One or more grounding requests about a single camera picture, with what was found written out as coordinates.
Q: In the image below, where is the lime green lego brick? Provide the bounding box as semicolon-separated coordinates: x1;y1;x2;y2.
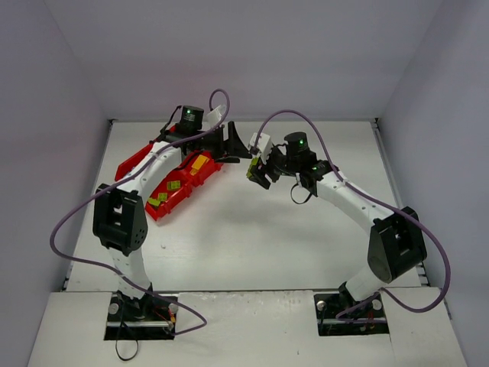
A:
167;180;181;191

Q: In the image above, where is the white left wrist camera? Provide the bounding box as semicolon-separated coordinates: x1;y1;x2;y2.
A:
206;104;227;126

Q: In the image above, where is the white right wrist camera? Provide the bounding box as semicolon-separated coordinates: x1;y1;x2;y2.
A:
248;132;273;165

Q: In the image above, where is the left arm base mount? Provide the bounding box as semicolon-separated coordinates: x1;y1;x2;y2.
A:
104;292;179;341

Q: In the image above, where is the cyan green red brick stack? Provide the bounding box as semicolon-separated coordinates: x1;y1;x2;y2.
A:
246;157;263;180

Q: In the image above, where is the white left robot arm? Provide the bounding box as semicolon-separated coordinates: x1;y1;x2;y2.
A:
92;105;250;301

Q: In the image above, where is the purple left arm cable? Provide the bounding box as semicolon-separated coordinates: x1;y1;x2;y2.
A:
49;89;230;337

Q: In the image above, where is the red divided plastic bin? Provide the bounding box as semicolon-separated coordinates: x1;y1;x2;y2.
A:
114;143;226;222

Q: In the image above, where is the pale yellow lego brick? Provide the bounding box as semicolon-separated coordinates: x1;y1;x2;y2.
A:
192;154;209;171

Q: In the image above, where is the green curved lego piece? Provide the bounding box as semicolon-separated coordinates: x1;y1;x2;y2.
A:
147;197;160;207

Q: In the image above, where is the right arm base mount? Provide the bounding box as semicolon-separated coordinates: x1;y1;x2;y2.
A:
313;292;390;337

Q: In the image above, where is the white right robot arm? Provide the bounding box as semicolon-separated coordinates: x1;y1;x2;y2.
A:
247;132;427;304

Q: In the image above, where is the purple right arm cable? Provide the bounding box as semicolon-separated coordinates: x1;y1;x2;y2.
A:
257;110;452;322

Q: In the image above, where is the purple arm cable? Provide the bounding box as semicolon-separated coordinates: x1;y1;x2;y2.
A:
49;89;230;337
257;110;452;322

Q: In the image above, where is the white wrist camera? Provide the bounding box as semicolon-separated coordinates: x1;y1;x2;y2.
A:
206;104;227;126
248;132;273;165

